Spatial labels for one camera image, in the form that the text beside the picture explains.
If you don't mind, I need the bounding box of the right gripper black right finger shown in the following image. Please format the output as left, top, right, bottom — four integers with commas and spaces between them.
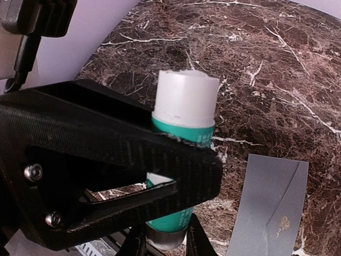
186, 213, 213, 256

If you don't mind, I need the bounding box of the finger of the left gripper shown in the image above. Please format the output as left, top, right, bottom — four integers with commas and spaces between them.
29, 79, 153, 133

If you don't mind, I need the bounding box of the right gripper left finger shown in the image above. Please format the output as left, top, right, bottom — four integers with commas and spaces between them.
116, 226, 146, 256

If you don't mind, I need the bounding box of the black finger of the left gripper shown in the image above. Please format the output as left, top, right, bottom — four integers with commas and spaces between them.
1, 103, 222, 251

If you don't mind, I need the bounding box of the grey envelope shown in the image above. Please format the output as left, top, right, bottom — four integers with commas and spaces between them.
226, 154, 309, 255

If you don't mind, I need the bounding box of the white slotted cable duct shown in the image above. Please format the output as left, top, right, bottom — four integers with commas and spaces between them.
75, 239, 117, 256

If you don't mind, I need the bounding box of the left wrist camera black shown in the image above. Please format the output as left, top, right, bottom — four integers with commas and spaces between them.
1, 0, 77, 93

